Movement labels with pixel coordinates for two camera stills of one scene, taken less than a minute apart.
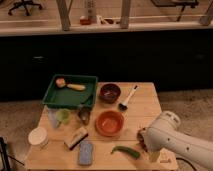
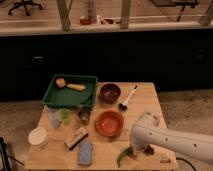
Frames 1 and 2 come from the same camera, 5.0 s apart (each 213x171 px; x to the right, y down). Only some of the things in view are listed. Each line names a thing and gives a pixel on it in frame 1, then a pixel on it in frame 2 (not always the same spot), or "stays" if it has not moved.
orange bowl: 109,123 stays
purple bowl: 109,92 stays
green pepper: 126,150 to 129,151
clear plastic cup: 53,116 stays
